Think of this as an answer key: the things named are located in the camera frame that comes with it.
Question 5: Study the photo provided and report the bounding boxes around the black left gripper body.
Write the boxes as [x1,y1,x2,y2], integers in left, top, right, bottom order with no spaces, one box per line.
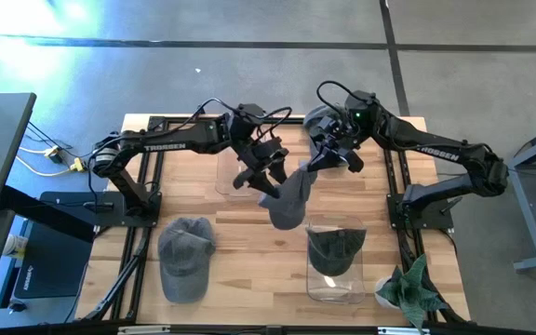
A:
[242,137,292,184]

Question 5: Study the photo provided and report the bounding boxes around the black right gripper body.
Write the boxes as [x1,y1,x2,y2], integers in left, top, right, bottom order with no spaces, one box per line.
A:
[312,114,365,155]

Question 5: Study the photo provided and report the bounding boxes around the blue-grey baseball cap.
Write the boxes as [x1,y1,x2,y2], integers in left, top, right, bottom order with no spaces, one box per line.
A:
[257,165,319,232]

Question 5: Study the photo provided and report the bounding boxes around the grey-green baseball cap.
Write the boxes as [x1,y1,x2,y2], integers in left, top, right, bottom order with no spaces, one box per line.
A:
[302,104,349,164]

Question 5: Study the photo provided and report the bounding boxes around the blackish dark green baseball cap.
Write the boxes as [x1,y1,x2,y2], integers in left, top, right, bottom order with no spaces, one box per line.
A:
[306,227,368,278]

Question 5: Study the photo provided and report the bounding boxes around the mid-grey baseball cap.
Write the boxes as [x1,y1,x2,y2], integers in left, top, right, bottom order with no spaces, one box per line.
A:
[156,216,218,305]

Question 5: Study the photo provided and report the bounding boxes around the clear plastic bin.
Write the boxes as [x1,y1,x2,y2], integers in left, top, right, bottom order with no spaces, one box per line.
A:
[305,213,368,304]
[215,127,268,196]

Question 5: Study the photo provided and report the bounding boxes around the snake plant in white pot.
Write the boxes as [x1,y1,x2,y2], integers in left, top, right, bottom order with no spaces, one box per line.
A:
[373,253,450,332]

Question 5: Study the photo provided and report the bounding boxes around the grey metal stand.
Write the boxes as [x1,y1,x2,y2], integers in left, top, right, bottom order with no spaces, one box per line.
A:
[484,118,536,274]

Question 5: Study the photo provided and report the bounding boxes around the black support beam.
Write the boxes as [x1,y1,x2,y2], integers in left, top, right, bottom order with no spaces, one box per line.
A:
[0,184,100,243]

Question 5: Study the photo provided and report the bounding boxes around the black mat with white logo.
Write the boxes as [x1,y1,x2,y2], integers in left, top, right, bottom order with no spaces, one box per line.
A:
[12,218,93,300]

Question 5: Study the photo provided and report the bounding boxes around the black aluminium table frame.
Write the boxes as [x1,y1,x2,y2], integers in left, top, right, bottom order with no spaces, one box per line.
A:
[81,114,472,327]

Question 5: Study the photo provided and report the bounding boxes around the silver aluminium bracket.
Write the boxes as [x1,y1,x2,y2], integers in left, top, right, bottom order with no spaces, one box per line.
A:
[117,325,171,335]
[377,327,432,335]

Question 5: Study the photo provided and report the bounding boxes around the white power cable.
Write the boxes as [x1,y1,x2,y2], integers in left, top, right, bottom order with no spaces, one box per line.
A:
[15,155,72,179]

